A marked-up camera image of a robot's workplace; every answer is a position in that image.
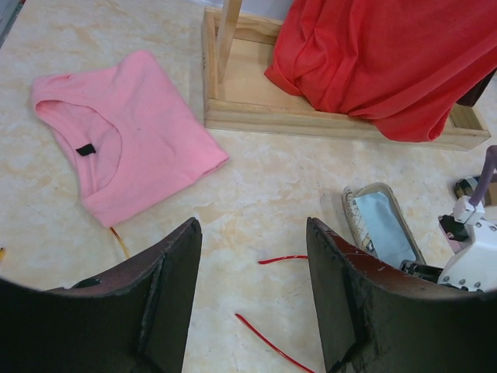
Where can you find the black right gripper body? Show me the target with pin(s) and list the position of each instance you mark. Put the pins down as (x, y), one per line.
(421, 271)

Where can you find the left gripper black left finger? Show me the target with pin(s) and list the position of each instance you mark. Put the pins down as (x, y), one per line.
(133, 317)

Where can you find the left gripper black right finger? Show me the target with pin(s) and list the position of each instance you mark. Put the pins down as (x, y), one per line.
(378, 318)

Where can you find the large light blue cloth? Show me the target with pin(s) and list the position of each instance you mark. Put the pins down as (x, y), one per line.
(388, 237)

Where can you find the map print glasses case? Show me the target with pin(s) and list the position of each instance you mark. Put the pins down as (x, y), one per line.
(357, 223)

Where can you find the red sunglasses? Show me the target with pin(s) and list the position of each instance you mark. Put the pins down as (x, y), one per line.
(257, 333)

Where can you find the yellow sunglasses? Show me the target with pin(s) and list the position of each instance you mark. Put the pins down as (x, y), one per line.
(122, 244)

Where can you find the brown plaid glasses case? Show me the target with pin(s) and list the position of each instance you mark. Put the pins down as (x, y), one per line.
(467, 186)

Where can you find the dark navy garment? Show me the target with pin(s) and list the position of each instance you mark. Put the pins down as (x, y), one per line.
(472, 96)

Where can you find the pink folded t-shirt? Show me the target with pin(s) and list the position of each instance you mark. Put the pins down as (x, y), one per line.
(129, 134)

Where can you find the red tank top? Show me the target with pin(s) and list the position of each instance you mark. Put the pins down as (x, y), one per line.
(402, 65)

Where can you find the wooden clothes rack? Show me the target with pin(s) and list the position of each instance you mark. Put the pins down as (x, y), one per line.
(237, 50)

